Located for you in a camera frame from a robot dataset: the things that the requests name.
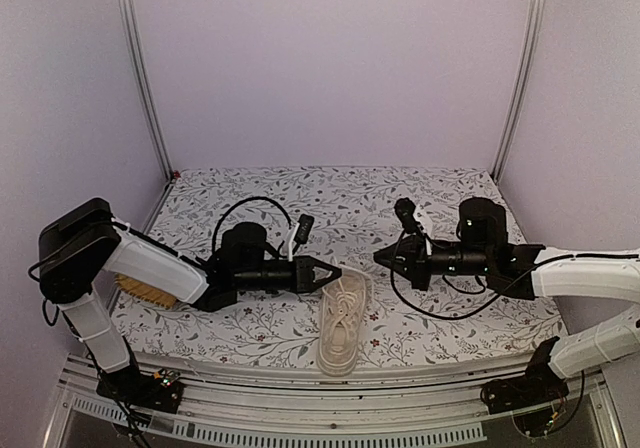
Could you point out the aluminium front rail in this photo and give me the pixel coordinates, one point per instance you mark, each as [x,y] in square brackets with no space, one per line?
[227,405]

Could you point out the floral patterned table mat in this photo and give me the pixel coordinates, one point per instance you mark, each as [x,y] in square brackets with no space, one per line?
[454,321]

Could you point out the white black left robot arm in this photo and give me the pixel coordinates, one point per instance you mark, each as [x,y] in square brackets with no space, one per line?
[89,240]

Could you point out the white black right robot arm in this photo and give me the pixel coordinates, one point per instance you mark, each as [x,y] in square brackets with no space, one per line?
[531,271]

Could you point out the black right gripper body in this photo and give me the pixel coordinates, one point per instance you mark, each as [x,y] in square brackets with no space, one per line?
[470,261]

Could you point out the left aluminium frame post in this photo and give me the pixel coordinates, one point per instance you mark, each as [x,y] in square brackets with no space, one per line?
[135,49]

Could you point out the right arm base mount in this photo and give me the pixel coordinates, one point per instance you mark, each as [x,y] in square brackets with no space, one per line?
[538,384]

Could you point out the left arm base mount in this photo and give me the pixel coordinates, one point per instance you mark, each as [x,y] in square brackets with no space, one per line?
[161,391]

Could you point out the right aluminium frame post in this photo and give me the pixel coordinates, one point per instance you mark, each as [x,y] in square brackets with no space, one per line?
[533,26]

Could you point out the aluminium frame post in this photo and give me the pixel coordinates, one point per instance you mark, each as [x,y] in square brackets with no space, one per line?
[135,49]
[533,26]

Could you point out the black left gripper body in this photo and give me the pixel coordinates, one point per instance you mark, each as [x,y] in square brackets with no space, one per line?
[257,279]

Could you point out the cream lace platform sneaker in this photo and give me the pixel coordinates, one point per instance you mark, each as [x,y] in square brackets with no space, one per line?
[341,314]

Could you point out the yellow woven placemat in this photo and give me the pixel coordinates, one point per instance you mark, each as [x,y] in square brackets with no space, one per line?
[145,292]

